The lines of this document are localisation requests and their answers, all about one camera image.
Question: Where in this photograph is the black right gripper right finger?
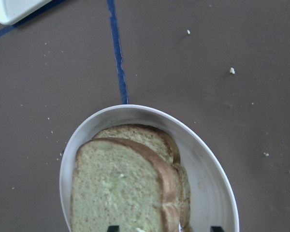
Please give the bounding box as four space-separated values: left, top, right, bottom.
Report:
210 226 224 232

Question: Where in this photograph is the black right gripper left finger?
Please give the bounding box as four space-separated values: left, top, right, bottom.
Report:
107 225 119 232

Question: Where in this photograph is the bread slice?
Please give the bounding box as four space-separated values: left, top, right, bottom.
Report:
93 124 193 232
70 138 179 232

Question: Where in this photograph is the cream bear tray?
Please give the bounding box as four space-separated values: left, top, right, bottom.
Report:
0 0 51 25

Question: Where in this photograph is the white round plate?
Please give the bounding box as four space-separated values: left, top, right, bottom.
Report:
59 104 240 232

